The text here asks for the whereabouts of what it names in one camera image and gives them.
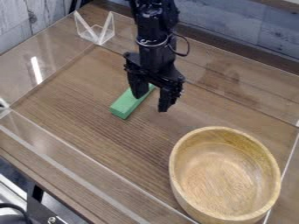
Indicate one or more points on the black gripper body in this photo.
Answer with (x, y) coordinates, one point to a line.
(154, 60)

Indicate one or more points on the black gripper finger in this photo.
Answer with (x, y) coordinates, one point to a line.
(137, 81)
(170, 94)

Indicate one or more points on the green rectangular block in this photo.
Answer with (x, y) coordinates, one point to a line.
(125, 104)

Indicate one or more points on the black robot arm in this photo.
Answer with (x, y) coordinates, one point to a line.
(156, 17)

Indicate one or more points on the wooden bowl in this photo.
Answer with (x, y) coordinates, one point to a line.
(224, 176)

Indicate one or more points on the clear acrylic corner bracket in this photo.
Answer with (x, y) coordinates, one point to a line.
(96, 34)

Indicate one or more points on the black table leg bracket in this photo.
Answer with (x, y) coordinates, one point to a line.
(39, 212)

